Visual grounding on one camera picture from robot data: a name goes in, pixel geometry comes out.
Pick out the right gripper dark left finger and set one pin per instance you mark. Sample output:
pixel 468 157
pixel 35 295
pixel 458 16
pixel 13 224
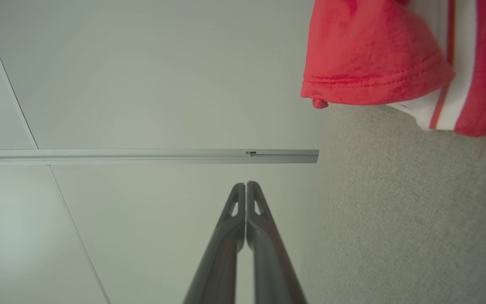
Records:
pixel 222 261

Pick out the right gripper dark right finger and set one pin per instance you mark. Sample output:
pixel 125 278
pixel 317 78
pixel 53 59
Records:
pixel 270 270

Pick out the red shirt white sleeves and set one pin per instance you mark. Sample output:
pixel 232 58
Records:
pixel 365 50

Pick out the grey partition post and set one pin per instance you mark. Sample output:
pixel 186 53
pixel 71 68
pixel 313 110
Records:
pixel 141 156

